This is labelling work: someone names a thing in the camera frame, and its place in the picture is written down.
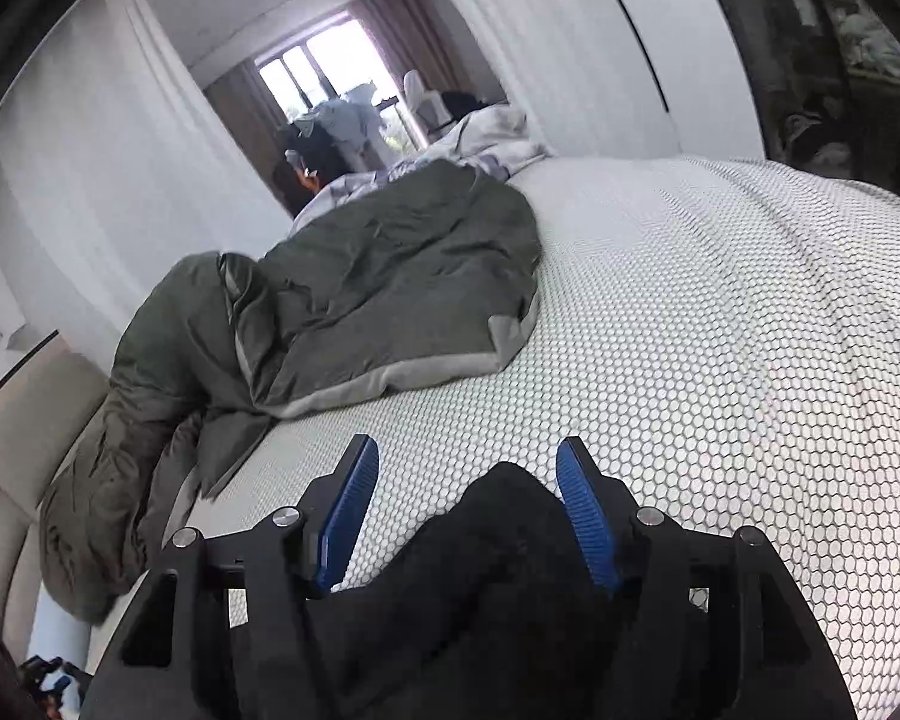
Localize beige upholstered headboard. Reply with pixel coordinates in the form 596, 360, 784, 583
0, 333, 107, 663

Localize light blue pillow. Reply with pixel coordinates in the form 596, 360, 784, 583
27, 585, 92, 670

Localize brown curtain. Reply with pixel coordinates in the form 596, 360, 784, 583
347, 0, 505, 103

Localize white honeycomb mattress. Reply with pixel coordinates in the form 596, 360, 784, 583
88, 152, 900, 720

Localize white wardrobe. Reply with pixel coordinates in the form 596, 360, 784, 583
452, 0, 766, 160

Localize white chair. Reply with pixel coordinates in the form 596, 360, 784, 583
403, 70, 453, 135

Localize black pants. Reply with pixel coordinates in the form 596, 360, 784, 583
298, 461, 693, 720

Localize pile of light clothes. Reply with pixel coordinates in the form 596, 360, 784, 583
295, 83, 397, 172

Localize grey-green duvet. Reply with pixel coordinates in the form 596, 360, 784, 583
40, 160, 543, 624

